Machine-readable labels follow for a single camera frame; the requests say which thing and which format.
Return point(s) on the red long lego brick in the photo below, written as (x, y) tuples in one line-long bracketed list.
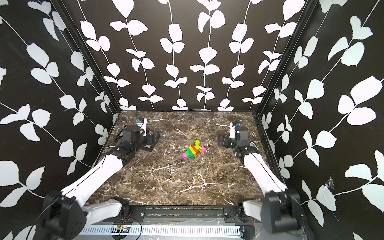
[(195, 150)]

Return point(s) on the lime small lego brick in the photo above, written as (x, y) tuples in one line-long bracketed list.
[(197, 144)]

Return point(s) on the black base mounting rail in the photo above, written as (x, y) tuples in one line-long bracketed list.
[(231, 214)]

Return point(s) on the small circuit board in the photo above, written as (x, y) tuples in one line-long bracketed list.
[(120, 230)]

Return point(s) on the dark green long lego brick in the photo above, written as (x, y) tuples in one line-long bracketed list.
[(189, 154)]

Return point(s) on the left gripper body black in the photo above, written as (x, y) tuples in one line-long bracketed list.
[(145, 140)]

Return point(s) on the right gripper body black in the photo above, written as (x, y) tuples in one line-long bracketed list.
[(231, 143)]

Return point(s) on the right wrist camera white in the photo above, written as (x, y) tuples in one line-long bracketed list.
[(233, 125)]

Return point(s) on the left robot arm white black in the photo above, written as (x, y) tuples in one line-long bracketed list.
[(65, 213)]

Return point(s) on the white slotted cable duct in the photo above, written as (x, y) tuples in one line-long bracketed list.
[(168, 231)]

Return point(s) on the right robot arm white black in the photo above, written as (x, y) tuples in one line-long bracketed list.
[(276, 193)]

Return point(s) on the lime rectangular lego brick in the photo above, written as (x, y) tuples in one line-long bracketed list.
[(192, 151)]

